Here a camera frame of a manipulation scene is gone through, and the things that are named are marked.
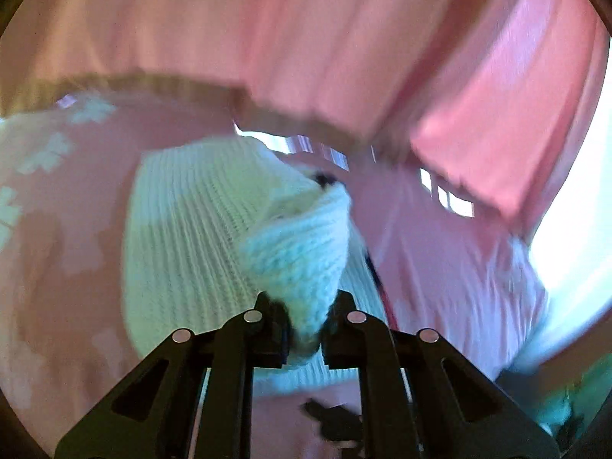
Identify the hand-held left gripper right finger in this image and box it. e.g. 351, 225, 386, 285
321, 290, 561, 459

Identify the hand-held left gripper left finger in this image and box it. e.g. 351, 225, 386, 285
54, 291, 291, 459

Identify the white red black knit sweater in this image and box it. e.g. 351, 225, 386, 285
122, 136, 400, 387

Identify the pink patterned bed sheet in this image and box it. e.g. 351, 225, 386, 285
0, 90, 550, 459

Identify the pink curtain with tan hem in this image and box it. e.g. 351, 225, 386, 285
0, 0, 612, 244

